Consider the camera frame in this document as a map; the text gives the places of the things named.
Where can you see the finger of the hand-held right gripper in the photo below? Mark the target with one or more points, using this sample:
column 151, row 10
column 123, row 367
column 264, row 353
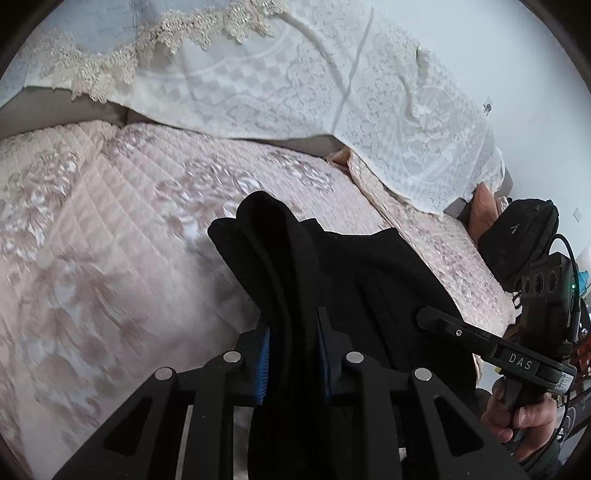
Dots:
column 452, row 330

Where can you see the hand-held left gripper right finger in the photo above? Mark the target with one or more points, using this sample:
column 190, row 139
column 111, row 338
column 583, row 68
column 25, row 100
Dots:
column 324, row 360

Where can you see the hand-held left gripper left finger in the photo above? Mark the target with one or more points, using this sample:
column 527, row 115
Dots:
column 263, row 364

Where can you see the black pants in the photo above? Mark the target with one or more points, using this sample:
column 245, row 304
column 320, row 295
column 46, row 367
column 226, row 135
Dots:
column 369, row 277

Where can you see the person's right forearm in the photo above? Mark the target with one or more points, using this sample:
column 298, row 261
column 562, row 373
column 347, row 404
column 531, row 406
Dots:
column 542, row 461

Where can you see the person's right hand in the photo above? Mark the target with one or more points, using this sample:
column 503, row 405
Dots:
column 531, row 424

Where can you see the black bag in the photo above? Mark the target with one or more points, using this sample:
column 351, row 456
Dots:
column 517, row 240

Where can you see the pink pillow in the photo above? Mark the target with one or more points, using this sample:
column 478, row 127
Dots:
column 484, row 207

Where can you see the pink quilted bedspread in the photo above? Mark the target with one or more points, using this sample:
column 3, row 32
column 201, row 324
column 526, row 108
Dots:
column 115, row 230

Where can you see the white lace cover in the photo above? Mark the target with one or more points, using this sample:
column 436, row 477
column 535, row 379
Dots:
column 300, row 92

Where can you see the blue-grey quilt with lace trim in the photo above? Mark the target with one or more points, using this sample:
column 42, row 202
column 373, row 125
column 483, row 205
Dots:
column 92, row 18

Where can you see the white wall socket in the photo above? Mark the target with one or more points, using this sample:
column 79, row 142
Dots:
column 577, row 213

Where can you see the small wall hook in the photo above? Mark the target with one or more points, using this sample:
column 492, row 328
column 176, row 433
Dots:
column 487, row 107

